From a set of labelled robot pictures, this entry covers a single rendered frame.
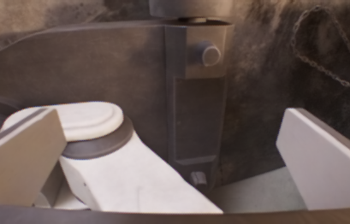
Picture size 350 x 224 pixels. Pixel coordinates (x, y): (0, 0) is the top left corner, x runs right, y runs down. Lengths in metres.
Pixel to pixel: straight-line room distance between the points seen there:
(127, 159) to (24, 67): 0.30
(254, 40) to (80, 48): 0.51
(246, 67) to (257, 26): 0.14
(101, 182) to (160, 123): 0.27
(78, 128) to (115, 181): 0.11
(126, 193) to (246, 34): 0.58
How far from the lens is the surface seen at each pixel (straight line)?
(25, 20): 0.68
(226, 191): 1.01
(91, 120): 0.35
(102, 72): 0.47
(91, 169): 0.34
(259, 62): 0.76
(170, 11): 0.45
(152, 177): 0.30
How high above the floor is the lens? 0.62
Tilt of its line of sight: 60 degrees down
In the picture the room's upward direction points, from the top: 159 degrees clockwise
